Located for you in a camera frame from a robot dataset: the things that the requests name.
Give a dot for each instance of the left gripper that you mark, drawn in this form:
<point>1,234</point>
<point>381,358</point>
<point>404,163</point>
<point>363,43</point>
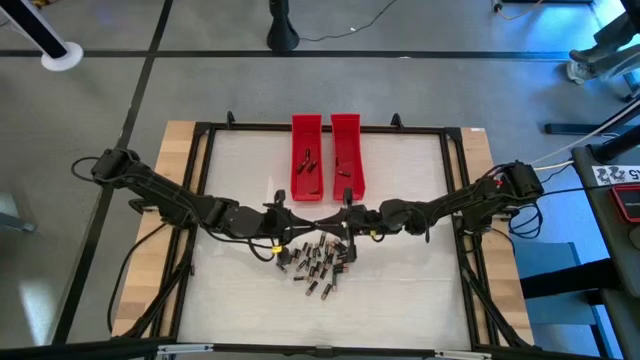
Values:
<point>277,222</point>

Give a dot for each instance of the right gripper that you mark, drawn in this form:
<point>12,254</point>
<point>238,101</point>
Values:
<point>362,220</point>

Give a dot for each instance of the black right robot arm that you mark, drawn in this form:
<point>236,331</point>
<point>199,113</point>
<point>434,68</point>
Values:
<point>450,202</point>

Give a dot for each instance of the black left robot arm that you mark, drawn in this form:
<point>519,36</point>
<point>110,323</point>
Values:
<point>160,192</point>

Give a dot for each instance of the red plastic bin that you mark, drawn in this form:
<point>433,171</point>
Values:
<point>347,140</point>
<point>306,135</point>

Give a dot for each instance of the black floor stand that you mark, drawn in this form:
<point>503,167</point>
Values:
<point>282,30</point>

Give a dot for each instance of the black floor beam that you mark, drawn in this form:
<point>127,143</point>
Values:
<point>560,282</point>

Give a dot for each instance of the black stand foot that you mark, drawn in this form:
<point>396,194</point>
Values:
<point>575,129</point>

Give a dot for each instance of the dark side table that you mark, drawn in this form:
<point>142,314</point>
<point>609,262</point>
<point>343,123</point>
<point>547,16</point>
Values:
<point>607,260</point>

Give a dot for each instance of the white printed label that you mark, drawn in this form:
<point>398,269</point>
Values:
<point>615,175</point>

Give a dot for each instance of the person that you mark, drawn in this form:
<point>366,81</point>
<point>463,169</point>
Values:
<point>582,75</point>

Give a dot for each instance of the dark pole with white base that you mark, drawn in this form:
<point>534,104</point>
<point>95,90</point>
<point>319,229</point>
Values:
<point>62,56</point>

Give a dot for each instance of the red-edged black device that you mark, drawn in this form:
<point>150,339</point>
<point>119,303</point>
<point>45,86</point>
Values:
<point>631,202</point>

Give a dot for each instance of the black metal table frame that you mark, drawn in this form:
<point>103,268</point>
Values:
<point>240,127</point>

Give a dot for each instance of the silver metal bracket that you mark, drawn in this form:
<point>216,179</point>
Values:
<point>462,355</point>
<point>185,348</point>

